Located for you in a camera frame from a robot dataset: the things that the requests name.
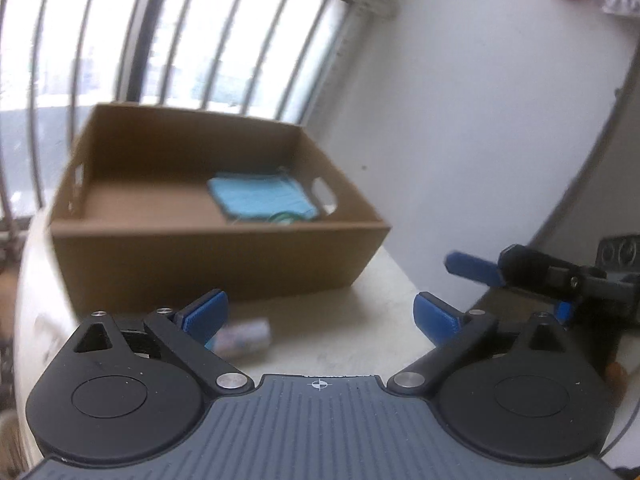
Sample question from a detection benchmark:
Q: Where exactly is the metal window railing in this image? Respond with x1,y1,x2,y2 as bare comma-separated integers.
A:
0,0,397,241

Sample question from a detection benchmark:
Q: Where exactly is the small pink white packet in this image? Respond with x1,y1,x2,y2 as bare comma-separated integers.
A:
207,317,272,359

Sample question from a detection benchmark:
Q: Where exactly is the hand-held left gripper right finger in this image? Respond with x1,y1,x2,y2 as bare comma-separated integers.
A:
387,291,577,397

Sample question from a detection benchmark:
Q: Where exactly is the brown cardboard box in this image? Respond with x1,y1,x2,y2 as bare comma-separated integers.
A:
48,102,392,313

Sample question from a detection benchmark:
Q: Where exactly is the light blue towel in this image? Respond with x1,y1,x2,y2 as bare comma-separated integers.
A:
207,174,320,222

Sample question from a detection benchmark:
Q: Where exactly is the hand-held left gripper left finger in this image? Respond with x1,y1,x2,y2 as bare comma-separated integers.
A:
65,289,252,397

